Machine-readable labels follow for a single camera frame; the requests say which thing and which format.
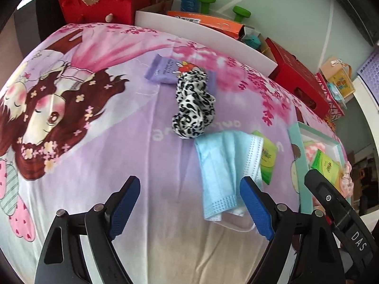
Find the purple plastic basket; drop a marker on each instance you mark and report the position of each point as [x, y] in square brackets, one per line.
[370, 65]

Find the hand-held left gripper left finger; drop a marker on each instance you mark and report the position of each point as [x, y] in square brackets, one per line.
[124, 207]

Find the printed cartoon bed sheet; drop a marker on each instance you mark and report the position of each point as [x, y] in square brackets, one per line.
[88, 168]

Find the red white patterned box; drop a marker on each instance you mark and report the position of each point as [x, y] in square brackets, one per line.
[333, 103]

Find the white shelf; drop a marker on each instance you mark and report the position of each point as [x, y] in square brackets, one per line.
[367, 103]

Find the red cardboard box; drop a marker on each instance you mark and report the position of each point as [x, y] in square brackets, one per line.
[296, 74]

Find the teal white box tray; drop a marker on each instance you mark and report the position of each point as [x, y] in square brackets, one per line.
[296, 168]

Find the black monitor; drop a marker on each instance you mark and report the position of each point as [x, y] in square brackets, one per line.
[355, 0]

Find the white cardboard box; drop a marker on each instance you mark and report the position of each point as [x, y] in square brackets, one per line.
[207, 38]

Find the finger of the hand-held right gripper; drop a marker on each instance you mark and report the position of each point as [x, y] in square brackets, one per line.
[325, 196]

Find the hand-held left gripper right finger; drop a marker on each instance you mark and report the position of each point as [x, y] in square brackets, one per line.
[256, 210]

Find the pink white fuzzy sock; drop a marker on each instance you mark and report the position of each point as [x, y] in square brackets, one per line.
[312, 151]

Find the orange cardboard box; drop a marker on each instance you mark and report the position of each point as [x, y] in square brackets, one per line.
[207, 22]

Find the green tissue packet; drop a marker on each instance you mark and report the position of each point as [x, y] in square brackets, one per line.
[268, 156]
[325, 165]

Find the green dumbbell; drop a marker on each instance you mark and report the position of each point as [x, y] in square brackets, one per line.
[241, 13]
[206, 1]

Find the black white leopard scrunchie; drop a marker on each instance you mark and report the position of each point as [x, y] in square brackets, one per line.
[192, 103]

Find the red felt handbag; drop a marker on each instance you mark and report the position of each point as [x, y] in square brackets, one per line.
[118, 6]

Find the purple tissue packet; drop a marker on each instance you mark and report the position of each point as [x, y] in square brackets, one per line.
[161, 71]

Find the small teal box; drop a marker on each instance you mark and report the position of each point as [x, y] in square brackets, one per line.
[254, 43]

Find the small grey box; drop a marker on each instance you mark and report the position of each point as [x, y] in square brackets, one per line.
[248, 32]

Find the blue face mask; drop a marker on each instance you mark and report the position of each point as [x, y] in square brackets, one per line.
[219, 165]

